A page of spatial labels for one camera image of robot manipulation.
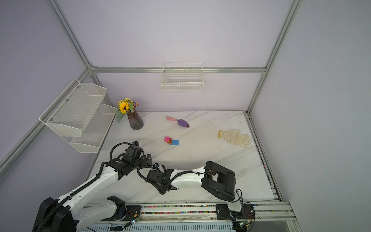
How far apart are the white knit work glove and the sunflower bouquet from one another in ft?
2.16

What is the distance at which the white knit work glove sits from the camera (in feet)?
3.39

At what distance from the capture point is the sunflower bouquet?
90 centimetres
